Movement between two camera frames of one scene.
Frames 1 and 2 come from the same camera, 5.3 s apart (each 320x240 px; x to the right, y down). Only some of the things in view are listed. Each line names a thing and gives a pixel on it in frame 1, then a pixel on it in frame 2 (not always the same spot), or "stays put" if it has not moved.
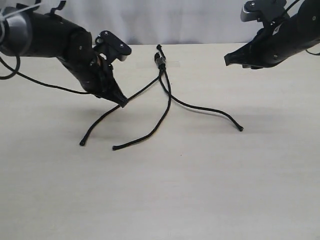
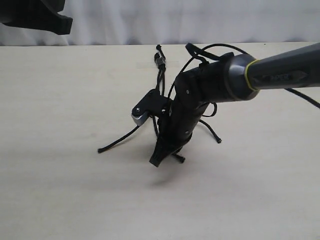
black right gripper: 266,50 → 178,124
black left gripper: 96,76 → 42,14
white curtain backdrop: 164,21 stays put
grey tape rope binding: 160,60 stays put
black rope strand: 86,134 → 133,131
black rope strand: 198,108 → 212,132
